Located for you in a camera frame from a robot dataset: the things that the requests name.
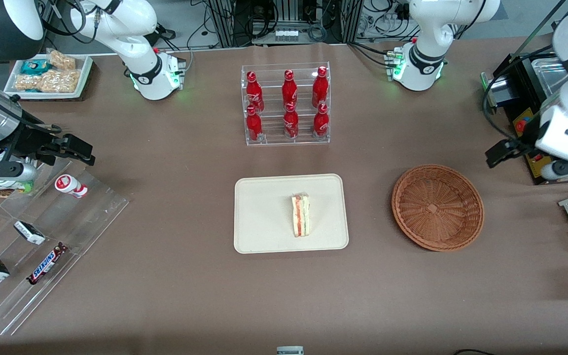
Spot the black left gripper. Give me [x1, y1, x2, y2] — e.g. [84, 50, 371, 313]
[485, 128, 542, 169]

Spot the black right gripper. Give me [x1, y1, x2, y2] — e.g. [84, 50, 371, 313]
[2, 121, 96, 166]

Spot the triangular sandwich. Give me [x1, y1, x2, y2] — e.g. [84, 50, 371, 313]
[291, 193, 311, 238]

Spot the white snack tray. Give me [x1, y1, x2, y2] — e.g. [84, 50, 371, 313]
[4, 53, 94, 101]

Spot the brown wicker basket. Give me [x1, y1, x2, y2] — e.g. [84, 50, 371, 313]
[391, 164, 485, 252]

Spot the cream rectangular tray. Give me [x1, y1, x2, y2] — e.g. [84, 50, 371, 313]
[234, 174, 350, 254]

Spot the white red yogurt bottle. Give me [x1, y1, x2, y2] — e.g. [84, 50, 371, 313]
[55, 174, 89, 199]

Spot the clear acrylic stepped shelf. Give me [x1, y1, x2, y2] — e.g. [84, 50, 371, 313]
[0, 158, 130, 337]

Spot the large rice cracker pack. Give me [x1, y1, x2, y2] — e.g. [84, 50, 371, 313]
[15, 69, 81, 94]

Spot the black fryer machine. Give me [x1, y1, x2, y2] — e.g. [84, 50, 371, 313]
[480, 20, 568, 186]

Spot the small rice cracker pack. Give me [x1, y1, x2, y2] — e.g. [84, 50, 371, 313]
[47, 49, 76, 71]

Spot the teal snack packet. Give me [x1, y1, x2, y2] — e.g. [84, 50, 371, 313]
[20, 59, 52, 75]

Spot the Snickers chocolate bar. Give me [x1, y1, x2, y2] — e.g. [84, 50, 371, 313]
[26, 242, 69, 285]

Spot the red cola bottle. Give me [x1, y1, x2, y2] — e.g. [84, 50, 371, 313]
[282, 69, 298, 110]
[284, 102, 300, 140]
[246, 105, 264, 142]
[313, 103, 329, 139]
[246, 71, 265, 113]
[312, 66, 329, 109]

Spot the clear acrylic bottle rack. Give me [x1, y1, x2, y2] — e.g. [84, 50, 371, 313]
[241, 62, 331, 146]

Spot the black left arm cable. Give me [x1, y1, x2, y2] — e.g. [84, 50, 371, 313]
[482, 44, 557, 146]

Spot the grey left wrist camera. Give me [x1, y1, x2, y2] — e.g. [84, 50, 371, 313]
[540, 160, 568, 181]

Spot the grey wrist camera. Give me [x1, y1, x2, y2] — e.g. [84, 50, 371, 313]
[540, 160, 568, 181]
[0, 162, 38, 181]

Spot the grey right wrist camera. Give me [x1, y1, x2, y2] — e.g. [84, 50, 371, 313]
[0, 162, 38, 181]

